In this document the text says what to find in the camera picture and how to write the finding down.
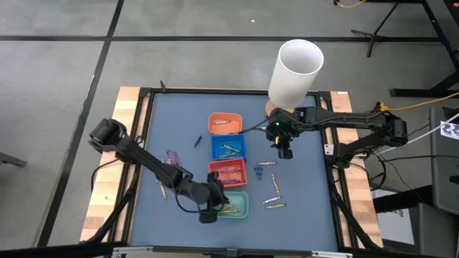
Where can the small white bracket plate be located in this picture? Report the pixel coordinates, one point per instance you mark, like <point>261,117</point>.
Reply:
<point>328,149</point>

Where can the black desk leg frame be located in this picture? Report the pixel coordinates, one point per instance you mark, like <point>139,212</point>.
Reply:
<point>409,92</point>

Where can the gray furniture foot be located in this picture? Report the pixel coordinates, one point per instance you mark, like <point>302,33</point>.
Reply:
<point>12,160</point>

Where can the teal plastic bin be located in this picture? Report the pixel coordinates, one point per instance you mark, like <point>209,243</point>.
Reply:
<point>240,200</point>

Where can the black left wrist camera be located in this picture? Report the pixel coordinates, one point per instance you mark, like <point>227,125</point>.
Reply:
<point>208,216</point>

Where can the orange plastic bin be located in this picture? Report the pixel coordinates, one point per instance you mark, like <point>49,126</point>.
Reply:
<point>224,128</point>

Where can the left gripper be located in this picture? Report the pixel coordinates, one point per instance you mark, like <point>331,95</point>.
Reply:
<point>204,195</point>

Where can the blue plastic bin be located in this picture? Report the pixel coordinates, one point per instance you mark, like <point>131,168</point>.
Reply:
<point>218,143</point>

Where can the white fiducial marker tag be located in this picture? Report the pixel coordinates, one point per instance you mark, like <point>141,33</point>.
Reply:
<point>451,130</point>

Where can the gray box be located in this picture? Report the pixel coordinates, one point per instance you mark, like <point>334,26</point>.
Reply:
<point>434,233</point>

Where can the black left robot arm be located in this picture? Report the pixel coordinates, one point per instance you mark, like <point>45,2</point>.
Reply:
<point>143,157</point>

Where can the black rig beam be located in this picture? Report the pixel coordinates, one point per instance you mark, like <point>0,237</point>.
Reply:
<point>54,251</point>

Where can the blue crayon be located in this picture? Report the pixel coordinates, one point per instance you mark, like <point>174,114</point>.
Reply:
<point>197,141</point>

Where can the black camera bracket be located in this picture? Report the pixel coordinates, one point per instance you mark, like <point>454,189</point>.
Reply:
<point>232,253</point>

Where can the black metal table frame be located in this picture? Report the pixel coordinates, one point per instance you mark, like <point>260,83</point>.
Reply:
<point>233,91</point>

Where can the blue table mat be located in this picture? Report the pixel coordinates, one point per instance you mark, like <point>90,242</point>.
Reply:
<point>172,229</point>

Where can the white lamp wooden base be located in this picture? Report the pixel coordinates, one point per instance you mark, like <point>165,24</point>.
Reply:
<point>297,71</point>

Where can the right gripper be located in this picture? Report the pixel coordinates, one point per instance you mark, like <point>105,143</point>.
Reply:
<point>285,123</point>

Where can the black tripod stand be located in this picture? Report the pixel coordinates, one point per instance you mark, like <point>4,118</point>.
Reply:
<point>373,36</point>

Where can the dark gray equipment case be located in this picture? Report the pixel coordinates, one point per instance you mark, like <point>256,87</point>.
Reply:
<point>444,172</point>

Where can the gray crayon white wrapper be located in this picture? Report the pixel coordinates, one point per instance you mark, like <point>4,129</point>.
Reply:
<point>271,199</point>
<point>267,163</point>
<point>221,122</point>

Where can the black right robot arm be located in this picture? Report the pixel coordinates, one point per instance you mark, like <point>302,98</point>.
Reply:
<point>351,120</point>

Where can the silver metal bracket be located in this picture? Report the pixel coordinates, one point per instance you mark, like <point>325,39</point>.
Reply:
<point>331,254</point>
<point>132,249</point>

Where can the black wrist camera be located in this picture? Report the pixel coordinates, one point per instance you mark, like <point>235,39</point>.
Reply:
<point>285,153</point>
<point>208,216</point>

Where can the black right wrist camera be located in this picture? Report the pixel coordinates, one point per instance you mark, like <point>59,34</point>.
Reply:
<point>285,153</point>

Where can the red plastic bin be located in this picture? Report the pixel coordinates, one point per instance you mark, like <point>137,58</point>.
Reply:
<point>218,165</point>

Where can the yellow crayon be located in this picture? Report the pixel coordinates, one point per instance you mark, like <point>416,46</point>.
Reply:
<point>163,190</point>

